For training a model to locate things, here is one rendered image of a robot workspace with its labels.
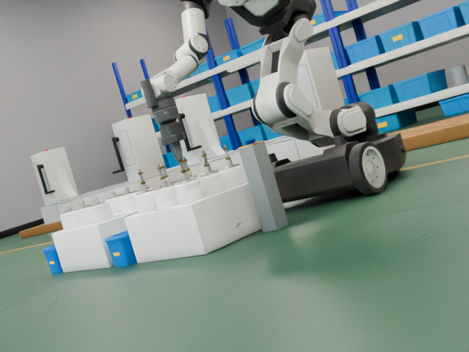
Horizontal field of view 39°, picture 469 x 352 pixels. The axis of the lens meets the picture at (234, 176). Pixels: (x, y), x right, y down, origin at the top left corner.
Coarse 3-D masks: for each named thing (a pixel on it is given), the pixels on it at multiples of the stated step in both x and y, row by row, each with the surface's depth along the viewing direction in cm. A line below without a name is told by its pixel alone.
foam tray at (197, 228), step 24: (240, 192) 238; (144, 216) 239; (168, 216) 230; (192, 216) 221; (216, 216) 228; (240, 216) 236; (144, 240) 242; (168, 240) 233; (192, 240) 224; (216, 240) 226
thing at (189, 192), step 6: (198, 180) 229; (174, 186) 229; (180, 186) 227; (186, 186) 226; (192, 186) 227; (198, 186) 228; (180, 192) 227; (186, 192) 226; (192, 192) 226; (198, 192) 228; (180, 198) 228; (186, 198) 227; (192, 198) 227; (198, 198) 227; (180, 204) 229
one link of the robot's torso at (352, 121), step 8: (344, 112) 276; (352, 112) 280; (360, 112) 284; (344, 120) 273; (352, 120) 278; (360, 120) 283; (344, 128) 273; (352, 128) 277; (360, 128) 282; (312, 144) 286
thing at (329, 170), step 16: (368, 112) 295; (368, 128) 292; (336, 144) 253; (352, 144) 251; (384, 144) 269; (400, 144) 288; (272, 160) 276; (288, 160) 277; (304, 160) 261; (320, 160) 253; (336, 160) 248; (400, 160) 277; (288, 176) 264; (304, 176) 259; (320, 176) 254; (336, 176) 250; (288, 192) 266; (304, 192) 261; (320, 192) 257; (336, 192) 254
